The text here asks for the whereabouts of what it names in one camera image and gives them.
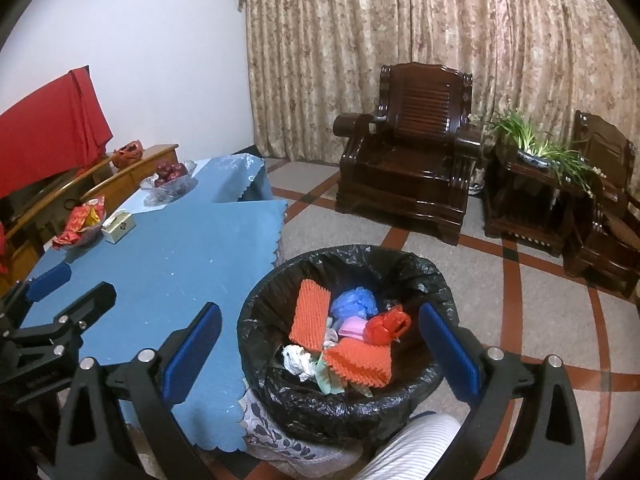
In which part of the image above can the red cloth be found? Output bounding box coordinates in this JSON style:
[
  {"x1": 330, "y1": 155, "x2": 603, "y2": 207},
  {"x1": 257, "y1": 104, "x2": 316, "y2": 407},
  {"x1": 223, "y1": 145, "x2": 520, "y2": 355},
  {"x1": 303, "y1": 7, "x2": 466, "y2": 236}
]
[{"x1": 0, "y1": 65, "x2": 113, "y2": 199}]

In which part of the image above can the red woven basket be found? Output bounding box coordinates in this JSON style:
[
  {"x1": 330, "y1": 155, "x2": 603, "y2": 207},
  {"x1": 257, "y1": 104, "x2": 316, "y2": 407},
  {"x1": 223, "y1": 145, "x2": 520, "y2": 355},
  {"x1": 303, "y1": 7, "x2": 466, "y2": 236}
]
[{"x1": 111, "y1": 141, "x2": 146, "y2": 170}]

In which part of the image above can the white tissue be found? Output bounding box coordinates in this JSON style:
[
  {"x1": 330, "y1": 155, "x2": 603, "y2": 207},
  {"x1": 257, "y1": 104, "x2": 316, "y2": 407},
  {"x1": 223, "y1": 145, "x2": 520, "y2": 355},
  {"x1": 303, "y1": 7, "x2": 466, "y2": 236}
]
[{"x1": 282, "y1": 344, "x2": 316, "y2": 382}]

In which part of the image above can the dark wooden side table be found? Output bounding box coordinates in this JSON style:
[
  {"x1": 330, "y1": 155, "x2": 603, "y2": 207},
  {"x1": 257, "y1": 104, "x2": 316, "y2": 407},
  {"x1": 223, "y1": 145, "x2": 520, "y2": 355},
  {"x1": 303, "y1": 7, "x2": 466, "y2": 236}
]
[{"x1": 482, "y1": 142, "x2": 596, "y2": 259}]

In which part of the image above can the beige tissue box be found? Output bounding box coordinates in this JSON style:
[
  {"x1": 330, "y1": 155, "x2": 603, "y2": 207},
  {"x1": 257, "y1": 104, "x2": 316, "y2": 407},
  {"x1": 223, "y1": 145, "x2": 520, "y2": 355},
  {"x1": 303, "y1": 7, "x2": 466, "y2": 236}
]
[{"x1": 101, "y1": 211, "x2": 137, "y2": 245}]

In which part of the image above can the black television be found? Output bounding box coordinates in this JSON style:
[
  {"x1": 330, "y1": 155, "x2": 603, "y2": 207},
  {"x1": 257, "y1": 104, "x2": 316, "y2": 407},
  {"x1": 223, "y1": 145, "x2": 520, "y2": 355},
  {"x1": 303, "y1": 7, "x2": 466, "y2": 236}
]
[{"x1": 0, "y1": 165, "x2": 96, "y2": 227}]

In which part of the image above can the red plastic bag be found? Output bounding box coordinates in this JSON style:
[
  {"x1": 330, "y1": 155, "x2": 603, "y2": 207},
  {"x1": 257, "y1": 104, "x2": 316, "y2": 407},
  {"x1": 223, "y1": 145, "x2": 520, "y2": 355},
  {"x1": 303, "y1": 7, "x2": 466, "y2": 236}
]
[{"x1": 364, "y1": 305, "x2": 412, "y2": 347}]

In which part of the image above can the person's striped trouser leg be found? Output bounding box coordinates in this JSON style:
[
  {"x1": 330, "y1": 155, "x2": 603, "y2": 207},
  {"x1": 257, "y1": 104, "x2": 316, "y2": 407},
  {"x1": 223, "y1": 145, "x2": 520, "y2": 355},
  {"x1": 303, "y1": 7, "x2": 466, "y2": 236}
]
[{"x1": 350, "y1": 412, "x2": 463, "y2": 480}]

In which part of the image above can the pink wrapper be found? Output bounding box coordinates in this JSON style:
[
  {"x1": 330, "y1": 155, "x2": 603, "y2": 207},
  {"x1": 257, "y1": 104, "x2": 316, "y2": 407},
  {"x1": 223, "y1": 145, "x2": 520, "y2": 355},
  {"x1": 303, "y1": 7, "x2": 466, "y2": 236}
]
[{"x1": 337, "y1": 316, "x2": 371, "y2": 342}]

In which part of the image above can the dark wooden armchair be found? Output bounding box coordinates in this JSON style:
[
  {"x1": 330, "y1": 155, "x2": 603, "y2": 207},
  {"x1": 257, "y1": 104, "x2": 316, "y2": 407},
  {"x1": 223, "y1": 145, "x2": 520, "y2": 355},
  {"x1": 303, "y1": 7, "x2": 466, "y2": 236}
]
[
  {"x1": 562, "y1": 110, "x2": 640, "y2": 299},
  {"x1": 334, "y1": 62, "x2": 483, "y2": 247}
]

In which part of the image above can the beige floral curtain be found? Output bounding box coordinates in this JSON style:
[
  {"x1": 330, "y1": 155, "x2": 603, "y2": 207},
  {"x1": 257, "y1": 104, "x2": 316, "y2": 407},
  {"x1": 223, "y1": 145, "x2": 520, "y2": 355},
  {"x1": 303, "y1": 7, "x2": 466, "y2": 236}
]
[{"x1": 237, "y1": 0, "x2": 640, "y2": 203}]

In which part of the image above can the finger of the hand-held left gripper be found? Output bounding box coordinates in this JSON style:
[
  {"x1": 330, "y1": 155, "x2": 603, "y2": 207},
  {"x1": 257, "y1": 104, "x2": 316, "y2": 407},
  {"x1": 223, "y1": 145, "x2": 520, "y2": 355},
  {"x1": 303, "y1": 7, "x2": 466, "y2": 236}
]
[
  {"x1": 0, "y1": 262, "x2": 72, "y2": 333},
  {"x1": 10, "y1": 281, "x2": 117, "y2": 357}
]

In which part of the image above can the blue plastic bag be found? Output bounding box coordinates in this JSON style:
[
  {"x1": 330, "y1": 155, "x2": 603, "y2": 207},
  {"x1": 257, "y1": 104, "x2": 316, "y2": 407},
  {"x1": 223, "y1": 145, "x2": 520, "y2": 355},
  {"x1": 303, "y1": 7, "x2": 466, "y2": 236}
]
[{"x1": 330, "y1": 287, "x2": 378, "y2": 321}]

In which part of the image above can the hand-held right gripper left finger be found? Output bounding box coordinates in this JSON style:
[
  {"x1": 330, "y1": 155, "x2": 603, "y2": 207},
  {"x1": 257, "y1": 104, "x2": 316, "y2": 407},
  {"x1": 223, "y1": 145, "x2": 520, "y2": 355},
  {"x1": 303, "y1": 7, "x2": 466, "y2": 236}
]
[{"x1": 54, "y1": 301, "x2": 223, "y2": 480}]

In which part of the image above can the glass fruit bowl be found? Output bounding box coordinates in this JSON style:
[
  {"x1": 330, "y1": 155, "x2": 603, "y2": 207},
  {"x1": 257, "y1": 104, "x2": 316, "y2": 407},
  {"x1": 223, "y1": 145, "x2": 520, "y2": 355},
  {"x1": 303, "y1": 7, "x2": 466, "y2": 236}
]
[{"x1": 140, "y1": 160, "x2": 198, "y2": 206}]

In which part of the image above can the green sock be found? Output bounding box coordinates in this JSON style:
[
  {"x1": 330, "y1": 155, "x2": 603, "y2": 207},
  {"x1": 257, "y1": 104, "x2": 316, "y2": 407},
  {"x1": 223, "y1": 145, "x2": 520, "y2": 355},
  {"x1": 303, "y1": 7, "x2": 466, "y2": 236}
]
[{"x1": 314, "y1": 352, "x2": 347, "y2": 395}]

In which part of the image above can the black lined waste bin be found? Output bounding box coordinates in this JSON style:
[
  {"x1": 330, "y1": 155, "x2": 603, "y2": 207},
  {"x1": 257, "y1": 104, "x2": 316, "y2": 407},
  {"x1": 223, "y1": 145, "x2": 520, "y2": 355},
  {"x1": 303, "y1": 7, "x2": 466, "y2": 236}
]
[{"x1": 236, "y1": 244, "x2": 458, "y2": 444}]

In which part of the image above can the light blue patterned tablecloth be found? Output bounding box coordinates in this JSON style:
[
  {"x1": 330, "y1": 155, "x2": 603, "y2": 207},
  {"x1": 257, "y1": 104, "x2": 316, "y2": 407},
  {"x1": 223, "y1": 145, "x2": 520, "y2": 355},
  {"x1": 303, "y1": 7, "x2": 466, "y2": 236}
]
[{"x1": 122, "y1": 155, "x2": 273, "y2": 207}]

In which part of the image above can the grey floral table cover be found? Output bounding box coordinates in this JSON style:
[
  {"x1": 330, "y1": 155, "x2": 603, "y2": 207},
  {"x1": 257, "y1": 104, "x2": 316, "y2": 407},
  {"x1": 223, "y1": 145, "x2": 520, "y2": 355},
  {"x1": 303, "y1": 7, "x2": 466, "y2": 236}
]
[{"x1": 239, "y1": 387, "x2": 351, "y2": 467}]

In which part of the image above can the glass dish of red packets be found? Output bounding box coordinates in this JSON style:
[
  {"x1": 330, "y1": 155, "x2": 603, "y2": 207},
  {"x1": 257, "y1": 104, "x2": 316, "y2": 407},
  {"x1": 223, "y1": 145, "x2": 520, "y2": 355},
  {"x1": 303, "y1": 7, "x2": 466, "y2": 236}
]
[{"x1": 51, "y1": 197, "x2": 107, "y2": 252}]

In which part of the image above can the potted green plant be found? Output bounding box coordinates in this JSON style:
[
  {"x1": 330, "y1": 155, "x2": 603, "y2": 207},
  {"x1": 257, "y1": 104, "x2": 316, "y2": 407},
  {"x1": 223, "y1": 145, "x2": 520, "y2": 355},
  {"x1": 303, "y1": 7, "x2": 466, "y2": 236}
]
[{"x1": 487, "y1": 110, "x2": 607, "y2": 197}]

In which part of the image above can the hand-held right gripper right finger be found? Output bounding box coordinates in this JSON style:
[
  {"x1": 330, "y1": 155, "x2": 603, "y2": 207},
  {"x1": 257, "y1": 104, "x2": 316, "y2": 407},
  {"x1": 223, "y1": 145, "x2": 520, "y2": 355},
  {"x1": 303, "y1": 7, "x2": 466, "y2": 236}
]
[{"x1": 419, "y1": 301, "x2": 586, "y2": 480}]

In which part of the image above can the pile of red apples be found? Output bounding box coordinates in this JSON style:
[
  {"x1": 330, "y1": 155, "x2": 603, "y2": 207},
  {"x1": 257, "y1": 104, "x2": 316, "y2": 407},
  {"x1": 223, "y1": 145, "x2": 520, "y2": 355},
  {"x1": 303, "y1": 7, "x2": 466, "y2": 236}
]
[{"x1": 154, "y1": 160, "x2": 190, "y2": 187}]

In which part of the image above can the wooden cabinet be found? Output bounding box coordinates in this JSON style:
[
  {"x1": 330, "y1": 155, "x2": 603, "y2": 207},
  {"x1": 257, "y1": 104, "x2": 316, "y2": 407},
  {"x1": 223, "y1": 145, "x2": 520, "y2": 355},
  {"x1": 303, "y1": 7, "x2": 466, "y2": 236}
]
[{"x1": 0, "y1": 144, "x2": 180, "y2": 292}]

